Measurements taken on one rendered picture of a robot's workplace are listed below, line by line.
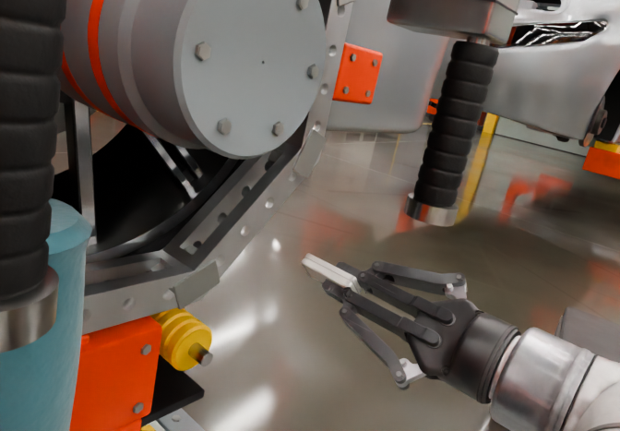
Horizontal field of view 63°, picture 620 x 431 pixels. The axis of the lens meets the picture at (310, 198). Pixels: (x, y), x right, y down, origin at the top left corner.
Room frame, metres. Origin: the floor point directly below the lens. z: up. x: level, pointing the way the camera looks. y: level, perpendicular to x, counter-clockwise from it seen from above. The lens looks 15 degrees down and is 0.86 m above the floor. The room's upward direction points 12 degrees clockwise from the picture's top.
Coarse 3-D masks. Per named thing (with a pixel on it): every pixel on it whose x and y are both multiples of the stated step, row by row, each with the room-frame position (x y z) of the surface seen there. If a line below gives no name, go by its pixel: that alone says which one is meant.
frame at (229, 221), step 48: (336, 0) 0.60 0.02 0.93; (336, 48) 0.62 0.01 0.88; (288, 144) 0.61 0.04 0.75; (240, 192) 0.58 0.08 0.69; (288, 192) 0.59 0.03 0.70; (192, 240) 0.53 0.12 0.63; (240, 240) 0.54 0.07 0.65; (96, 288) 0.41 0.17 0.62; (144, 288) 0.44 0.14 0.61; (192, 288) 0.49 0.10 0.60
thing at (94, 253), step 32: (64, 96) 0.47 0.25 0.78; (128, 128) 0.74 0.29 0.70; (96, 160) 0.70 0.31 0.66; (128, 160) 0.68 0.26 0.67; (160, 160) 0.57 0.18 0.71; (192, 160) 0.60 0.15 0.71; (224, 160) 0.62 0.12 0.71; (64, 192) 0.62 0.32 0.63; (96, 192) 0.62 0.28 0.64; (128, 192) 0.62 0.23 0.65; (160, 192) 0.61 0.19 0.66; (192, 192) 0.59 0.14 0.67; (96, 224) 0.55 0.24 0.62; (128, 224) 0.55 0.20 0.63; (160, 224) 0.55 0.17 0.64; (96, 256) 0.49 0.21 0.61
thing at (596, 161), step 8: (600, 144) 3.45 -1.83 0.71; (608, 144) 3.42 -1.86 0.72; (616, 144) 3.50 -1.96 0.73; (592, 152) 3.45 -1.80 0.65; (600, 152) 3.43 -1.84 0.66; (608, 152) 3.40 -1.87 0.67; (616, 152) 3.42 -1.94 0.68; (592, 160) 3.44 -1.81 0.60; (600, 160) 3.42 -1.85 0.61; (608, 160) 3.39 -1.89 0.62; (616, 160) 3.36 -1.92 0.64; (584, 168) 3.46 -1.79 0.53; (592, 168) 3.43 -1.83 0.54; (600, 168) 3.41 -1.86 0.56; (608, 168) 3.38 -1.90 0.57; (616, 168) 3.35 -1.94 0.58; (616, 176) 3.34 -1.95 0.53
